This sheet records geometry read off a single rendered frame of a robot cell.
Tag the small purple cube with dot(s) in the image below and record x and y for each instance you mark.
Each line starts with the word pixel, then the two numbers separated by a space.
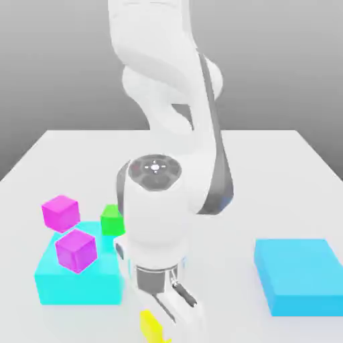
pixel 76 250

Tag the small yellow cube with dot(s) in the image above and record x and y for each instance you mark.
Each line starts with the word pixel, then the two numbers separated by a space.
pixel 150 327

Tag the small magenta cube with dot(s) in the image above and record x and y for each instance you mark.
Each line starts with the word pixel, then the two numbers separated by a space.
pixel 60 213

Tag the large cyan box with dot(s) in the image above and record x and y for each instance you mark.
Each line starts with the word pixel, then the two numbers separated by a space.
pixel 80 286

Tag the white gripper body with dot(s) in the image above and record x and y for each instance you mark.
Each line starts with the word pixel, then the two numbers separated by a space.
pixel 179 316

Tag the small green cube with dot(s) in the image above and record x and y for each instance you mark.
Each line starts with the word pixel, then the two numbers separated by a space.
pixel 111 220

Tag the large blue box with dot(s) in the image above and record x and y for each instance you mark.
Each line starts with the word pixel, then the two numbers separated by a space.
pixel 300 276

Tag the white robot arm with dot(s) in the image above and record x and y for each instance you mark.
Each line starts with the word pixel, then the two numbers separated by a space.
pixel 160 107

